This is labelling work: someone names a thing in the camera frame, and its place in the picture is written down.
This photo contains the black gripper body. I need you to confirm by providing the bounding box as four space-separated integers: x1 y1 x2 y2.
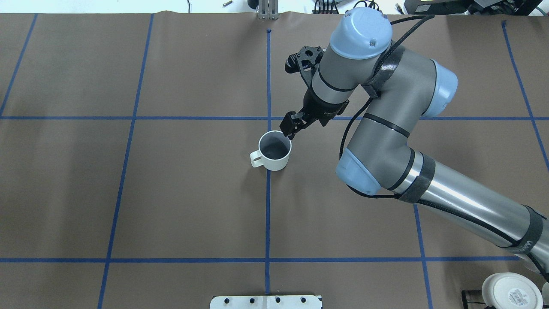
302 89 349 127

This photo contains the white mug dark interior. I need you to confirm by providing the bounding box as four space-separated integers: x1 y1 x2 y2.
250 130 293 171

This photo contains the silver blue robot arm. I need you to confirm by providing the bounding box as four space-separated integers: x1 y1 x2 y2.
280 6 549 279

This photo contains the black power strip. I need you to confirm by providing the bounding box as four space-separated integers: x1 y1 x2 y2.
311 0 383 14

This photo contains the black laptop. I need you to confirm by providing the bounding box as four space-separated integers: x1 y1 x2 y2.
404 0 542 16

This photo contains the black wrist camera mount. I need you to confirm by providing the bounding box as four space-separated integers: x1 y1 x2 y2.
284 46 325 88

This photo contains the aluminium frame post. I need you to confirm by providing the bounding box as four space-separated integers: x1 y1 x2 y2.
256 0 280 20

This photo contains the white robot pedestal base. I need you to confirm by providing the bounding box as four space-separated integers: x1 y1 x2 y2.
209 295 323 309

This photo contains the black wire cup rack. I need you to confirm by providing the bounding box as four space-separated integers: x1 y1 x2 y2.
461 289 488 309

